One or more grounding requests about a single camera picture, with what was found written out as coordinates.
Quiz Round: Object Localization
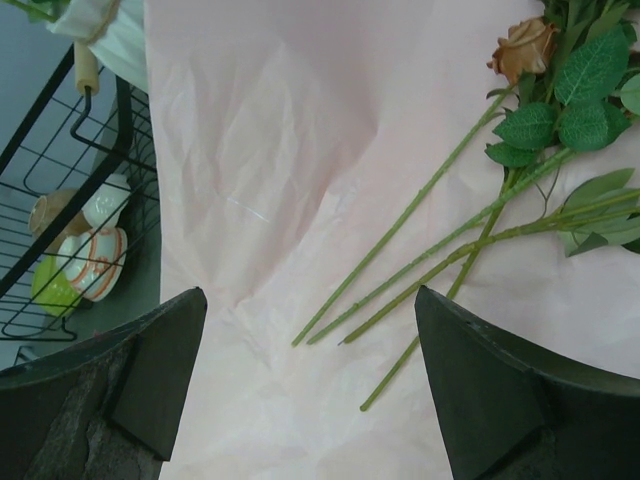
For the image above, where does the pink wrapping paper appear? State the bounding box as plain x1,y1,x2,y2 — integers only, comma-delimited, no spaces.
142,0,640,480

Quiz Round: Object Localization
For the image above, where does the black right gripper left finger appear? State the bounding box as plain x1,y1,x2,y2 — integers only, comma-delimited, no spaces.
1,288,207,479

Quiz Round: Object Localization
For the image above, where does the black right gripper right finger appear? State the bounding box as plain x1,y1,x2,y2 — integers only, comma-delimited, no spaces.
414,286,639,479

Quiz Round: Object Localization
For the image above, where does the black wire basket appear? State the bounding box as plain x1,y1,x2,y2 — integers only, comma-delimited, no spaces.
1,49,161,352

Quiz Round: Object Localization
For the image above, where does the mixed artificial flower bunch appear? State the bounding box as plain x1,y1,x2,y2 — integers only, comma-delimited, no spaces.
291,0,640,412

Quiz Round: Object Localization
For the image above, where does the white ceramic bowl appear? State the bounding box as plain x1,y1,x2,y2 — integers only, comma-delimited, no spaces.
82,173,131,229

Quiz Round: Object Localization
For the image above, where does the brown glass jar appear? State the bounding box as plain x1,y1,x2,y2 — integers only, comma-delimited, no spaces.
28,188,91,239

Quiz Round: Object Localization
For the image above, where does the white ribbed ceramic vase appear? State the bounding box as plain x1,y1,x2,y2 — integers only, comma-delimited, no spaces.
47,0,149,93

